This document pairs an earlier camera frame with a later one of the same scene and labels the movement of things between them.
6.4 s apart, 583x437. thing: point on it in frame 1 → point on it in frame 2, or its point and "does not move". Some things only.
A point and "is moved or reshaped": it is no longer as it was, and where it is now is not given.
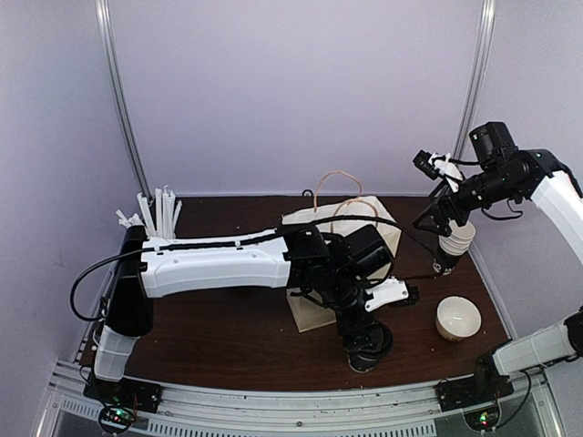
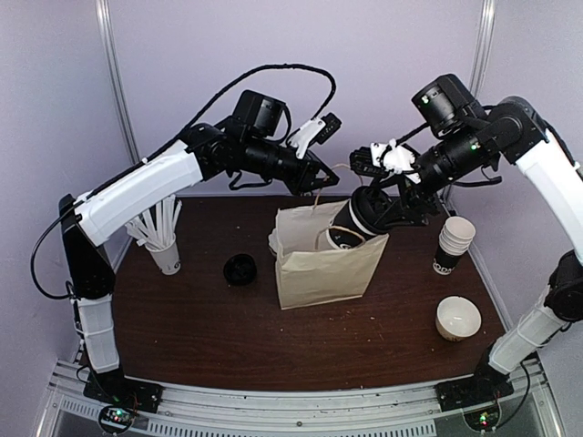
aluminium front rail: (536, 411) does not move
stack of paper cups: (453, 247) does not move
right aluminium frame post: (476, 75) does not move
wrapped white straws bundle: (162, 225) does not move
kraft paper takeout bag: (310, 311) is moved or reshaped
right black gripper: (449, 200) → (411, 199)
